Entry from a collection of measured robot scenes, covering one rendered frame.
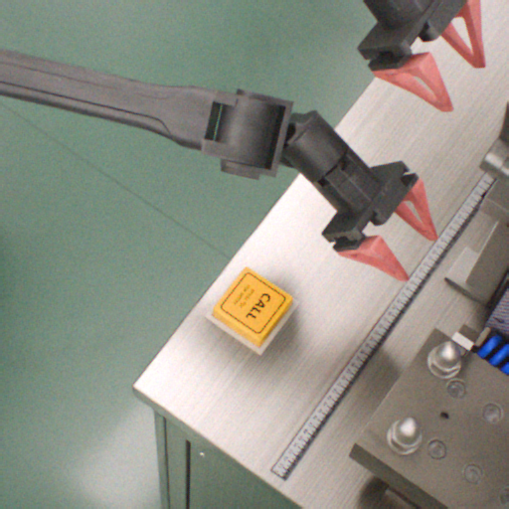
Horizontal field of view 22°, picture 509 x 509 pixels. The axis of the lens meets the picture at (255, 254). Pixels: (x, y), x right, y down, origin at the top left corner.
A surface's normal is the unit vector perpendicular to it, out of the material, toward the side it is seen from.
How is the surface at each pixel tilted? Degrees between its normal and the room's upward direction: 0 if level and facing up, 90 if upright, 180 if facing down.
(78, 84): 28
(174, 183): 0
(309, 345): 0
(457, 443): 0
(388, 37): 50
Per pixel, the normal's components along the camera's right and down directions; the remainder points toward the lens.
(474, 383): 0.05, -0.39
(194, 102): -0.12, 0.07
